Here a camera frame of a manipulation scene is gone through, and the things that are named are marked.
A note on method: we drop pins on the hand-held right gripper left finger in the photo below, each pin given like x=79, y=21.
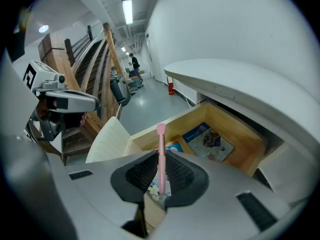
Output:
x=100, y=196

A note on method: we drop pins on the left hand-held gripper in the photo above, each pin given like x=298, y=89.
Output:
x=42, y=76

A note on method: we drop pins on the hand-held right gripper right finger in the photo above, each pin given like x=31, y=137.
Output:
x=225, y=196

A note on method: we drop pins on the pink cone-shaped stick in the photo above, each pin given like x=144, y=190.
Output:
x=162, y=144

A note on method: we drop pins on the wooden tray with items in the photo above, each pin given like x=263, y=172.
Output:
x=190, y=119

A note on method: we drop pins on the person's left hand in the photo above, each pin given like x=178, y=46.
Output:
x=83, y=119

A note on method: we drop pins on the dark grey machine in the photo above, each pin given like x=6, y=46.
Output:
x=120, y=90

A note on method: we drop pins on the wooden staircase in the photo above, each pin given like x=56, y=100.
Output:
x=100, y=66

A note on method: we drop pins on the floral printed packet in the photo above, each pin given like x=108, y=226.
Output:
x=153, y=191

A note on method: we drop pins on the small teal packet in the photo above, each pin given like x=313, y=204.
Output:
x=174, y=147

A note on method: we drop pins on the round ceiling light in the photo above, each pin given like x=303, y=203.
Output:
x=43, y=28

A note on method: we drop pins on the red fire extinguisher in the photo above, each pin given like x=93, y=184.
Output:
x=170, y=86

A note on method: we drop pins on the person's black striped shirt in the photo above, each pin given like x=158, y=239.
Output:
x=17, y=41

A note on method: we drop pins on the ceiling lamp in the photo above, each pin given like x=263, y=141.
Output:
x=127, y=11

